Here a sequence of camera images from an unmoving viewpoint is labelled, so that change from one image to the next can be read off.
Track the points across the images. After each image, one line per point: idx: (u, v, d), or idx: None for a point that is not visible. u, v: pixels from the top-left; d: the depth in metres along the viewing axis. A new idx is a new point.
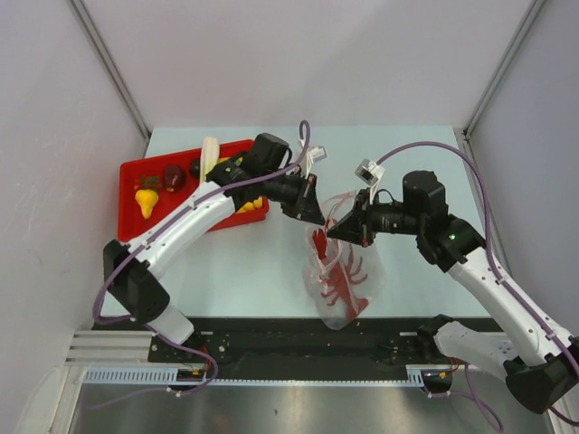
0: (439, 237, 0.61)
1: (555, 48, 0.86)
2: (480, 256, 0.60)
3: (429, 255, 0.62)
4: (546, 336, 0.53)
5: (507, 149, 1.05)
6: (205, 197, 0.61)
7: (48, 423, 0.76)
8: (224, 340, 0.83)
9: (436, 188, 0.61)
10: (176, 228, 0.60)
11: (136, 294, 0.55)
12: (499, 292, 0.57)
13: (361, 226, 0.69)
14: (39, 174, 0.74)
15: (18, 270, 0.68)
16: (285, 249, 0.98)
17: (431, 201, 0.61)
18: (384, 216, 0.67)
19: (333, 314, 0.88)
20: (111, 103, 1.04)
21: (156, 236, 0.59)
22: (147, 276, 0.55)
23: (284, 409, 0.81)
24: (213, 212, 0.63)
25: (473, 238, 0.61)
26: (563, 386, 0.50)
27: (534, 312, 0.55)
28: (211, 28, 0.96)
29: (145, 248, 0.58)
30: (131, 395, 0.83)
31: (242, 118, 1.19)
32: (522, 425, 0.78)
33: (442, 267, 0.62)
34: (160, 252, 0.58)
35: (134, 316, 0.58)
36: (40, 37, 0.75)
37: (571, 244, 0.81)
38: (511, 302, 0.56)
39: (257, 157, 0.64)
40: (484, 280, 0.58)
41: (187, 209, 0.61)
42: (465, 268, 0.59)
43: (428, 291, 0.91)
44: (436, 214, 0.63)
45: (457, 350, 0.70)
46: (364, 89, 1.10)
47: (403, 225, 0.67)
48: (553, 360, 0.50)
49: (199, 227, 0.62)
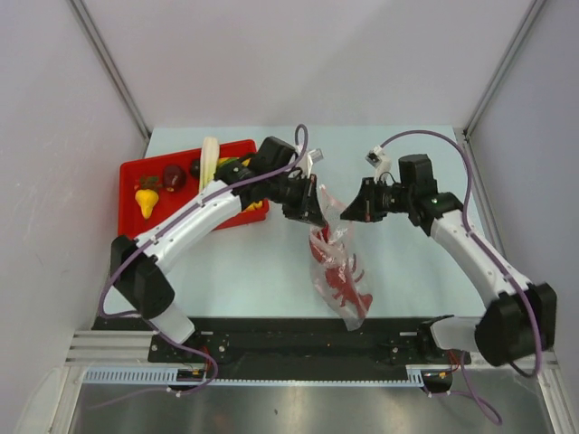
0: (423, 202, 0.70)
1: (554, 47, 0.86)
2: (457, 217, 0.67)
3: (413, 217, 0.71)
4: (503, 278, 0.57)
5: (507, 149, 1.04)
6: (213, 195, 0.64)
7: (48, 422, 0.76)
8: (224, 340, 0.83)
9: (422, 162, 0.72)
10: (185, 224, 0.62)
11: (144, 287, 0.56)
12: (466, 241, 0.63)
13: (365, 202, 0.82)
14: (39, 174, 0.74)
15: (17, 269, 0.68)
16: (285, 249, 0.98)
17: (419, 171, 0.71)
18: (384, 193, 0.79)
19: (346, 314, 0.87)
20: (111, 103, 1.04)
21: (164, 231, 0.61)
22: (156, 269, 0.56)
23: (284, 409, 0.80)
24: (221, 211, 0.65)
25: (455, 207, 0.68)
26: (515, 322, 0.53)
27: (497, 259, 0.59)
28: (211, 27, 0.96)
29: (153, 242, 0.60)
30: (130, 393, 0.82)
31: (242, 118, 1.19)
32: (523, 425, 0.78)
33: (426, 230, 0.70)
34: (167, 248, 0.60)
35: (139, 311, 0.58)
36: (40, 37, 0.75)
37: (570, 244, 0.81)
38: (477, 250, 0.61)
39: (264, 159, 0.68)
40: (454, 233, 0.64)
41: (195, 205, 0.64)
42: (440, 222, 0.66)
43: (428, 291, 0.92)
44: (424, 186, 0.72)
45: (448, 337, 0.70)
46: (364, 89, 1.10)
47: (399, 202, 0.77)
48: (504, 294, 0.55)
49: (206, 224, 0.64)
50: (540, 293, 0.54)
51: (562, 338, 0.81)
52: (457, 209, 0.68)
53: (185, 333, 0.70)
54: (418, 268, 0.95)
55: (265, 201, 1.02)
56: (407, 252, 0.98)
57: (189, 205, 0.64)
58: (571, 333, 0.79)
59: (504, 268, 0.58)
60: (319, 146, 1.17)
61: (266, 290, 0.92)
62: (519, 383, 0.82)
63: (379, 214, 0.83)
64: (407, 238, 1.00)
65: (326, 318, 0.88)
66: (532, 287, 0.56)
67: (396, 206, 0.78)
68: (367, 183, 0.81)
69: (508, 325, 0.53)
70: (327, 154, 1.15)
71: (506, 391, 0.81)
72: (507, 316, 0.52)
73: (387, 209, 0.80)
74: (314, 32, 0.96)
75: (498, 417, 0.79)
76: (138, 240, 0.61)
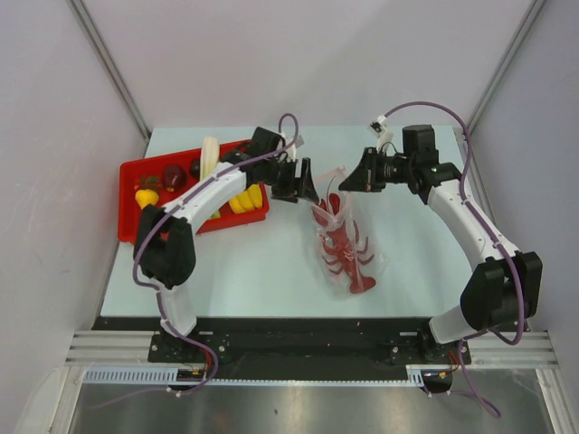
0: (422, 170, 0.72)
1: (553, 47, 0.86)
2: (454, 185, 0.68)
3: (412, 185, 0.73)
4: (492, 244, 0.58)
5: (506, 148, 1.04)
6: (228, 171, 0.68)
7: (48, 422, 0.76)
8: (224, 340, 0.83)
9: (425, 130, 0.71)
10: (205, 193, 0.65)
11: (176, 248, 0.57)
12: (460, 210, 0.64)
13: (366, 172, 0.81)
14: (40, 174, 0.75)
15: (18, 268, 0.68)
16: (285, 248, 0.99)
17: (421, 138, 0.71)
18: (385, 163, 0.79)
19: (339, 283, 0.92)
20: (111, 103, 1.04)
21: (188, 200, 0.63)
22: (189, 230, 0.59)
23: (284, 409, 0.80)
24: (232, 185, 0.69)
25: (453, 176, 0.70)
26: (500, 286, 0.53)
27: (488, 227, 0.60)
28: (211, 27, 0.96)
29: (180, 207, 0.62)
30: (130, 393, 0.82)
31: (242, 118, 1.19)
32: (524, 426, 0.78)
33: (424, 196, 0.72)
34: (194, 212, 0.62)
35: (171, 275, 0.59)
36: (41, 38, 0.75)
37: (569, 243, 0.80)
38: (469, 218, 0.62)
39: (258, 146, 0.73)
40: (450, 201, 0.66)
41: (211, 179, 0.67)
42: (437, 190, 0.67)
43: (429, 290, 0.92)
44: (425, 154, 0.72)
45: (443, 328, 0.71)
46: (364, 89, 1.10)
47: (401, 172, 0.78)
48: (491, 259, 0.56)
49: (221, 195, 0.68)
50: (526, 259, 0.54)
51: (562, 338, 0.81)
52: (455, 178, 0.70)
53: (185, 326, 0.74)
54: (419, 268, 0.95)
55: (265, 201, 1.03)
56: (407, 251, 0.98)
57: (205, 180, 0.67)
58: (570, 332, 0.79)
59: (494, 236, 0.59)
60: (319, 145, 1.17)
61: (265, 290, 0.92)
62: (519, 383, 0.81)
63: (379, 185, 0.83)
64: (407, 237, 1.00)
65: (327, 318, 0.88)
66: (520, 254, 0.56)
67: (397, 176, 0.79)
68: (369, 152, 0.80)
69: (493, 288, 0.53)
70: (327, 154, 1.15)
71: (506, 391, 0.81)
72: (492, 280, 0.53)
73: (389, 180, 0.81)
74: (314, 32, 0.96)
75: (497, 411, 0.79)
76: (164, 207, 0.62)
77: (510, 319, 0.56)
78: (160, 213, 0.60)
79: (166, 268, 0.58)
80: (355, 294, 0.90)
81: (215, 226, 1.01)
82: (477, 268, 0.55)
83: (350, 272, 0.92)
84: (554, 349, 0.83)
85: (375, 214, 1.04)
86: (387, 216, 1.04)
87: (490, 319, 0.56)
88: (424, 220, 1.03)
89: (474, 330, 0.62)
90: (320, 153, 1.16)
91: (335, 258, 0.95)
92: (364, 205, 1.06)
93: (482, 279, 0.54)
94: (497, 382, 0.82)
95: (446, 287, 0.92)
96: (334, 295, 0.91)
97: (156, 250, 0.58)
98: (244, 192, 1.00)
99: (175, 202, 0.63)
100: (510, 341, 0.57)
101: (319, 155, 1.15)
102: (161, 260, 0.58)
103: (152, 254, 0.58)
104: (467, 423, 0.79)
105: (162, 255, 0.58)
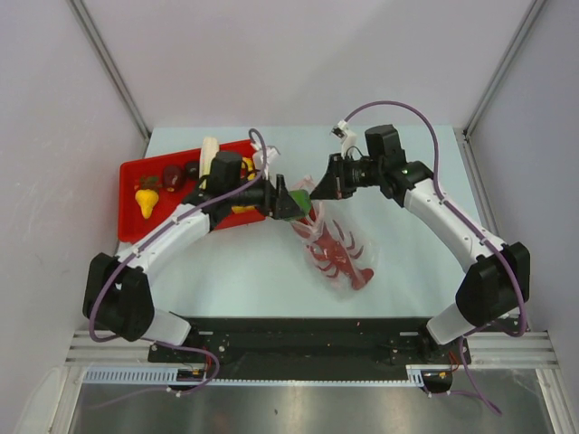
0: (393, 174, 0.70)
1: (554, 47, 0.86)
2: (429, 185, 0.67)
3: (385, 190, 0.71)
4: (479, 241, 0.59)
5: (507, 148, 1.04)
6: (187, 213, 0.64)
7: (48, 423, 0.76)
8: (224, 340, 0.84)
9: (390, 132, 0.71)
10: (166, 236, 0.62)
11: (129, 302, 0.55)
12: (441, 211, 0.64)
13: (336, 179, 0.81)
14: (39, 174, 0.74)
15: (17, 268, 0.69)
16: (285, 248, 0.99)
17: (386, 141, 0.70)
18: (353, 168, 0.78)
19: (340, 286, 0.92)
20: (111, 104, 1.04)
21: (145, 245, 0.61)
22: (143, 282, 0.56)
23: (283, 409, 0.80)
24: (196, 228, 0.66)
25: (426, 175, 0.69)
26: (497, 281, 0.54)
27: (472, 224, 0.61)
28: (210, 27, 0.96)
29: (135, 256, 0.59)
30: (131, 394, 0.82)
31: (242, 117, 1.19)
32: (525, 427, 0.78)
33: (400, 201, 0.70)
34: (152, 259, 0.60)
35: (125, 331, 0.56)
36: (40, 38, 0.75)
37: (571, 244, 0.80)
38: (451, 218, 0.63)
39: (216, 179, 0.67)
40: (428, 202, 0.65)
41: (171, 223, 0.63)
42: (412, 193, 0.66)
43: (429, 292, 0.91)
44: (393, 155, 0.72)
45: (442, 328, 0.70)
46: (364, 89, 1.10)
47: (370, 175, 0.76)
48: (482, 258, 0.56)
49: (181, 240, 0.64)
50: (515, 250, 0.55)
51: (562, 339, 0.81)
52: (428, 178, 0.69)
53: (181, 333, 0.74)
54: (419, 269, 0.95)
55: None
56: (407, 251, 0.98)
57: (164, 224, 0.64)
58: (571, 332, 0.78)
59: (479, 233, 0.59)
60: (319, 146, 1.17)
61: (265, 290, 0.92)
62: (519, 383, 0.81)
63: (350, 190, 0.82)
64: (407, 238, 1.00)
65: (327, 318, 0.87)
66: (507, 246, 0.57)
67: (366, 180, 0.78)
68: (336, 159, 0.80)
69: (489, 284, 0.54)
70: (327, 155, 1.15)
71: (506, 391, 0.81)
72: (487, 278, 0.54)
73: (358, 184, 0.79)
74: (314, 31, 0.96)
75: (497, 409, 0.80)
76: (118, 257, 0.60)
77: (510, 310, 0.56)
78: (112, 263, 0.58)
79: (120, 323, 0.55)
80: (358, 289, 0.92)
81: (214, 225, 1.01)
82: (471, 271, 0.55)
83: (347, 272, 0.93)
84: (554, 349, 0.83)
85: (371, 213, 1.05)
86: (381, 215, 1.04)
87: (491, 315, 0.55)
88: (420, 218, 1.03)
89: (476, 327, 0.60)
90: (320, 154, 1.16)
91: (327, 262, 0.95)
92: (360, 205, 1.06)
93: (478, 280, 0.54)
94: (498, 382, 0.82)
95: (446, 288, 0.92)
96: (335, 295, 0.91)
97: (110, 304, 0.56)
98: None
99: (130, 250, 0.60)
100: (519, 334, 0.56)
101: (319, 155, 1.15)
102: (118, 318, 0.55)
103: (107, 307, 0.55)
104: (467, 424, 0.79)
105: (117, 309, 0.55)
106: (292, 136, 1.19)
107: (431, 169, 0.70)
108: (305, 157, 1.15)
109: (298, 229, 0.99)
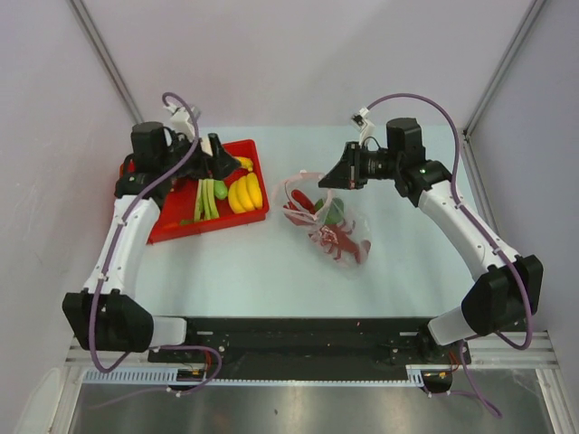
0: (411, 173, 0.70)
1: (555, 46, 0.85)
2: (445, 188, 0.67)
3: (401, 188, 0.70)
4: (492, 251, 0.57)
5: (507, 149, 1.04)
6: (132, 209, 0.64)
7: (48, 423, 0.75)
8: (224, 340, 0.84)
9: (413, 129, 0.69)
10: (122, 245, 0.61)
11: (124, 323, 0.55)
12: (456, 215, 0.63)
13: (349, 168, 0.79)
14: (39, 174, 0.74)
15: (17, 268, 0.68)
16: (286, 247, 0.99)
17: (408, 138, 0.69)
18: (369, 159, 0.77)
19: (345, 263, 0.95)
20: (111, 103, 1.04)
21: (108, 265, 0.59)
22: (128, 299, 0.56)
23: (284, 409, 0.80)
24: (146, 218, 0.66)
25: (442, 176, 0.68)
26: (505, 294, 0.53)
27: (487, 233, 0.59)
28: (210, 26, 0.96)
29: (104, 279, 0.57)
30: (131, 394, 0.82)
31: (242, 117, 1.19)
32: (523, 426, 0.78)
33: (414, 200, 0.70)
34: (120, 275, 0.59)
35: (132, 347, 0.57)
36: (39, 37, 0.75)
37: (571, 244, 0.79)
38: (467, 224, 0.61)
39: (145, 155, 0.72)
40: (443, 205, 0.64)
41: (120, 226, 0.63)
42: (428, 194, 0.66)
43: (431, 292, 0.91)
44: (412, 153, 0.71)
45: (445, 333, 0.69)
46: (365, 89, 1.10)
47: (386, 169, 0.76)
48: (494, 268, 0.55)
49: (137, 238, 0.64)
50: (526, 263, 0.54)
51: (561, 338, 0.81)
52: (446, 179, 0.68)
53: (181, 331, 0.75)
54: (420, 270, 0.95)
55: (265, 201, 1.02)
56: (408, 252, 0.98)
57: (115, 233, 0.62)
58: (571, 333, 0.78)
59: (493, 242, 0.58)
60: (319, 146, 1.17)
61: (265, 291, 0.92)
62: (519, 383, 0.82)
63: (363, 181, 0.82)
64: (407, 239, 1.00)
65: (327, 318, 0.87)
66: (520, 259, 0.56)
67: (382, 173, 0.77)
68: (353, 147, 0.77)
69: (498, 296, 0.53)
70: (327, 155, 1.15)
71: (505, 391, 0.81)
72: (497, 288, 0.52)
73: (372, 175, 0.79)
74: (314, 32, 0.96)
75: (497, 411, 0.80)
76: (87, 287, 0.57)
77: (514, 320, 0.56)
78: (87, 297, 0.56)
79: (126, 342, 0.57)
80: (363, 262, 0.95)
81: (216, 226, 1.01)
82: (481, 280, 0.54)
83: (347, 249, 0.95)
84: (554, 349, 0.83)
85: (374, 212, 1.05)
86: (381, 214, 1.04)
87: (495, 324, 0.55)
88: (422, 220, 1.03)
89: (476, 333, 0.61)
90: (320, 153, 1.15)
91: (327, 245, 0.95)
92: (363, 204, 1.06)
93: (487, 291, 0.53)
94: (497, 382, 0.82)
95: (446, 288, 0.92)
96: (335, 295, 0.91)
97: (106, 332, 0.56)
98: (244, 192, 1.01)
99: (96, 276, 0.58)
100: (518, 346, 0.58)
101: (319, 155, 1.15)
102: (122, 341, 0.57)
103: (105, 334, 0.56)
104: (467, 423, 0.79)
105: (116, 334, 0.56)
106: (292, 135, 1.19)
107: (450, 171, 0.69)
108: (306, 157, 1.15)
109: (292, 217, 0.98)
